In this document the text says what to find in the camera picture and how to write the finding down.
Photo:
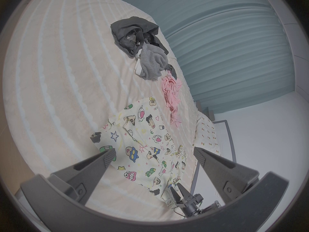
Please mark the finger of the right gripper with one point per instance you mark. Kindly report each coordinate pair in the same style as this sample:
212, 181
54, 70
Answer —
175, 196
184, 192

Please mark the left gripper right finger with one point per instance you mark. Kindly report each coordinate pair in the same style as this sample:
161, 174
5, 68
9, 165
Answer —
227, 177

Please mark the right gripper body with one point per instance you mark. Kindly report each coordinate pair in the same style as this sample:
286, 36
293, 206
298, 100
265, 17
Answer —
190, 205

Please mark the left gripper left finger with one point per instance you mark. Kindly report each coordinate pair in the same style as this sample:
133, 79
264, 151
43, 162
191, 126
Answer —
79, 177

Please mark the white printed pyjama top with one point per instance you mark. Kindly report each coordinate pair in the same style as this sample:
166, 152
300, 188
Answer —
144, 153

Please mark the bed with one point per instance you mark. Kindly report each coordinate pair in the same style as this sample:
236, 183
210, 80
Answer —
60, 81

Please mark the pile of clothes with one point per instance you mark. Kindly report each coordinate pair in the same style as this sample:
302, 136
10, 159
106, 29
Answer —
152, 61

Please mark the white printed pillow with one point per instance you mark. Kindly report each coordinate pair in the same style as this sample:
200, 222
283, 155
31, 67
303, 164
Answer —
207, 134

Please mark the grey bedside table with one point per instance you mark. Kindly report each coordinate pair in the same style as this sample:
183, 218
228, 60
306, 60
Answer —
205, 111

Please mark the pink garment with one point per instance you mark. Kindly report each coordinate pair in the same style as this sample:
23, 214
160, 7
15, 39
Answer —
171, 90

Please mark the blue-green curtain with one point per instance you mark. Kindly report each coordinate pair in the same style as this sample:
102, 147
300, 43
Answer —
229, 45

